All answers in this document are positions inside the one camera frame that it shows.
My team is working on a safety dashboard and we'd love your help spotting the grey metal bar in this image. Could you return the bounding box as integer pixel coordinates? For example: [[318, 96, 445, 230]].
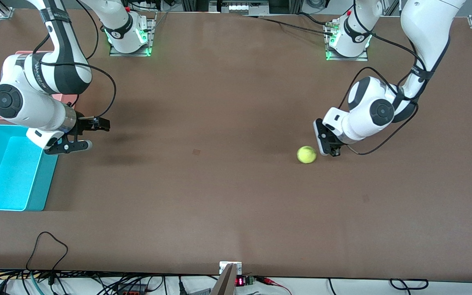
[[211, 263, 237, 295]]

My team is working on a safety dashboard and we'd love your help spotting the silver camera mount bracket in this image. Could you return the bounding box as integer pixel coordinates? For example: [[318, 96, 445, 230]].
[[219, 261, 243, 275]]

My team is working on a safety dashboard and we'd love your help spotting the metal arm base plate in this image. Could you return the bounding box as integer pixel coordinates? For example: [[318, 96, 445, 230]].
[[109, 12, 157, 57], [324, 20, 370, 62]]

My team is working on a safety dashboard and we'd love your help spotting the pink plastic bin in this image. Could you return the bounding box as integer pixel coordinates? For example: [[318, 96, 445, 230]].
[[0, 50, 79, 122]]

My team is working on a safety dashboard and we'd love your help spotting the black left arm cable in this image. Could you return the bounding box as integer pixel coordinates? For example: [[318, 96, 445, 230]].
[[338, 0, 452, 157]]

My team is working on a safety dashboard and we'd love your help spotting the white power strip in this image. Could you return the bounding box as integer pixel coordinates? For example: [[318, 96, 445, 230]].
[[209, 0, 270, 15]]

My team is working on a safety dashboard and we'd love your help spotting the yellow tennis ball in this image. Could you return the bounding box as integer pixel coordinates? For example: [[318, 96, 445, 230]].
[[297, 146, 318, 164]]

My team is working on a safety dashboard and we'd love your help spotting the blue plastic bin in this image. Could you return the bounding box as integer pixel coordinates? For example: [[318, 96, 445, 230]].
[[0, 124, 59, 212]]

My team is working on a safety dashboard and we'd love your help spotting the thin black looped cable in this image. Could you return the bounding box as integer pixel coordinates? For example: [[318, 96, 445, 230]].
[[26, 231, 69, 285]]

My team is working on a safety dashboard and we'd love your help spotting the black coiled cable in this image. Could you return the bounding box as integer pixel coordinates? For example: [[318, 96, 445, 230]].
[[389, 278, 429, 291]]

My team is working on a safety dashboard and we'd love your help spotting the long black table cable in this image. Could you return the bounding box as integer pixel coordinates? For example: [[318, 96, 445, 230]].
[[242, 15, 336, 36]]

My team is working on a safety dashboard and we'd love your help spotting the short black table cable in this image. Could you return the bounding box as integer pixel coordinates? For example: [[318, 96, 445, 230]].
[[297, 12, 335, 26]]

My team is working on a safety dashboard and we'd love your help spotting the red clip lead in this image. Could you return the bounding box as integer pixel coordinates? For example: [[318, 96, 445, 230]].
[[256, 276, 292, 295]]

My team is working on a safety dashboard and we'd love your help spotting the teal cable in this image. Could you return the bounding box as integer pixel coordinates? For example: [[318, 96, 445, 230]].
[[30, 271, 42, 295]]

